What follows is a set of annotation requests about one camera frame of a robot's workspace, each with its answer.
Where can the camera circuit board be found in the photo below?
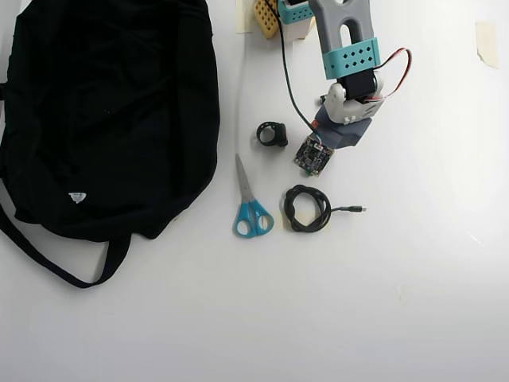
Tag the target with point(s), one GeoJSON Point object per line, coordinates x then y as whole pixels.
{"type": "Point", "coordinates": [314, 156]}

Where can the black fabric bag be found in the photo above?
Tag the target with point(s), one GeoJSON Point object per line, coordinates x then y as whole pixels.
{"type": "Point", "coordinates": [111, 119]}

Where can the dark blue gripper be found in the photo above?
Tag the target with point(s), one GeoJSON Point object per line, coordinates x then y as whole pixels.
{"type": "Point", "coordinates": [351, 137]}

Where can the yellow perforated base block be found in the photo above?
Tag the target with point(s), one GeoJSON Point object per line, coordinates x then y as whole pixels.
{"type": "Point", "coordinates": [265, 18]}

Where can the white grey teal robot arm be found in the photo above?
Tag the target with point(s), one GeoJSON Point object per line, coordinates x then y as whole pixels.
{"type": "Point", "coordinates": [346, 59]}

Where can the beige masking tape strip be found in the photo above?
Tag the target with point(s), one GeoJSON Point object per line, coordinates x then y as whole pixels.
{"type": "Point", "coordinates": [243, 18]}
{"type": "Point", "coordinates": [487, 44]}

